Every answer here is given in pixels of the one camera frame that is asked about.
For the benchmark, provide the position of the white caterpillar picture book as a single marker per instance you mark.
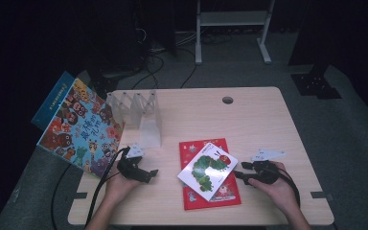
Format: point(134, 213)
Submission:
point(207, 172)

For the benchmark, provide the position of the white metal stand frame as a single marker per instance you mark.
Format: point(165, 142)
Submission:
point(233, 18)

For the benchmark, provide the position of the clear acrylic book rack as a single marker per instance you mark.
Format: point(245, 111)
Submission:
point(150, 131)

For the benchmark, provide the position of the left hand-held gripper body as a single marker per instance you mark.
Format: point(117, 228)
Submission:
point(129, 167)

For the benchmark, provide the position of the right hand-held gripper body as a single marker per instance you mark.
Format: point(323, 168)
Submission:
point(265, 172)

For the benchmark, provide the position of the black tape strip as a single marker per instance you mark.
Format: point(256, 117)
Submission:
point(318, 195)
point(81, 195)

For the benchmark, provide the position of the black floor base plate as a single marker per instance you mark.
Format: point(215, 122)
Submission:
point(316, 86)

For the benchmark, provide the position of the person's left hand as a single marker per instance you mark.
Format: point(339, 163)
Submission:
point(119, 190)

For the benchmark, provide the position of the red hardcover picture book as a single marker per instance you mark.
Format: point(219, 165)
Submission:
point(226, 191)

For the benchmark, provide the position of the large cartoon animals picture book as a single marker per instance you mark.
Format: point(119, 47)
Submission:
point(83, 127)

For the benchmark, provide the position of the person's right hand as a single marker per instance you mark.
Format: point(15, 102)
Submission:
point(281, 191)

